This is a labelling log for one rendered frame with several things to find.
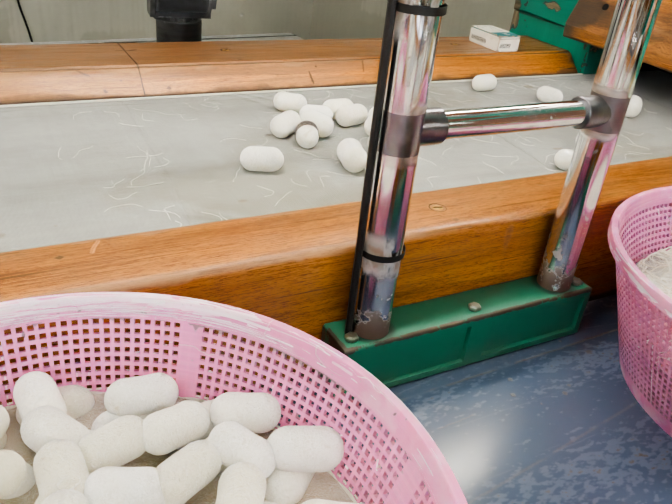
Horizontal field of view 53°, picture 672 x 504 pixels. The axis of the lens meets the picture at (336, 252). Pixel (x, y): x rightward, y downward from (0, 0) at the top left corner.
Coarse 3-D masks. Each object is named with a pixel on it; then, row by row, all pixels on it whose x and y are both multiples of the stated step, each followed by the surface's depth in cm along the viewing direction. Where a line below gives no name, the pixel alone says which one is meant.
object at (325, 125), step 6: (306, 114) 60; (312, 114) 60; (318, 114) 60; (324, 114) 60; (312, 120) 60; (318, 120) 59; (324, 120) 59; (330, 120) 60; (318, 126) 59; (324, 126) 59; (330, 126) 60; (324, 132) 60; (330, 132) 60
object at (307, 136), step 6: (306, 126) 57; (312, 126) 58; (300, 132) 57; (306, 132) 57; (312, 132) 57; (300, 138) 57; (306, 138) 57; (312, 138) 57; (318, 138) 58; (300, 144) 57; (306, 144) 57; (312, 144) 57
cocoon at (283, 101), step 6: (276, 96) 65; (282, 96) 65; (288, 96) 65; (294, 96) 65; (300, 96) 65; (276, 102) 65; (282, 102) 65; (288, 102) 65; (294, 102) 65; (300, 102) 65; (306, 102) 65; (282, 108) 65; (288, 108) 65; (294, 108) 65; (300, 108) 65
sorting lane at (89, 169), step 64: (0, 128) 55; (64, 128) 57; (128, 128) 58; (192, 128) 60; (256, 128) 61; (640, 128) 73; (0, 192) 46; (64, 192) 47; (128, 192) 48; (192, 192) 49; (256, 192) 50; (320, 192) 51
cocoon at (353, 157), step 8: (344, 144) 55; (352, 144) 54; (360, 144) 55; (344, 152) 54; (352, 152) 53; (360, 152) 53; (344, 160) 54; (352, 160) 53; (360, 160) 53; (352, 168) 54; (360, 168) 54
